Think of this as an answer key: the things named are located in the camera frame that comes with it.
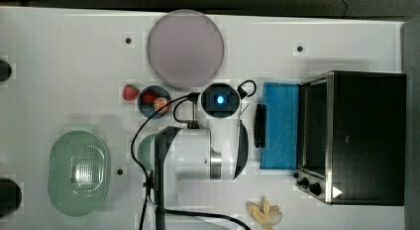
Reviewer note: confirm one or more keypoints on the green cup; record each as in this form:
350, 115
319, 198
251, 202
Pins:
145, 151

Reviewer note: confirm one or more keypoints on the green perforated colander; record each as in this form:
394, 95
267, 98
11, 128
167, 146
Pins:
79, 173

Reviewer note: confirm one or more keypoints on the small blue bowl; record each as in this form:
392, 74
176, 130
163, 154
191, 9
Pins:
147, 109

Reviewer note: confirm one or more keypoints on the red toy in bowl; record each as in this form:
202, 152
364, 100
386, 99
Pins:
149, 97

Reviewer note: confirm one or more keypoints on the blue oven door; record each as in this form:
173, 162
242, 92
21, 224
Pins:
281, 103

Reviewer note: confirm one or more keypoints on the black stainless toaster oven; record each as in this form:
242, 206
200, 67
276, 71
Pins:
351, 138

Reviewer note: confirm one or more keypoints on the peeled plush banana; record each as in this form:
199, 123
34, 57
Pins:
264, 213

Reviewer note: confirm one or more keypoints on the orange slice toy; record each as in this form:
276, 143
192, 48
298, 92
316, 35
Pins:
162, 105

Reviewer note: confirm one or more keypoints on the red plush strawberry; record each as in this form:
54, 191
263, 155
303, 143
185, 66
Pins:
130, 92

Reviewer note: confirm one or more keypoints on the black oven door handle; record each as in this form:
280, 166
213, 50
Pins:
259, 127

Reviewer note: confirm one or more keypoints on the grey round plate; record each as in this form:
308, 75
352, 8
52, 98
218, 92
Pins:
185, 49

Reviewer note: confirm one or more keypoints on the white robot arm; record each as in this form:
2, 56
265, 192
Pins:
214, 146

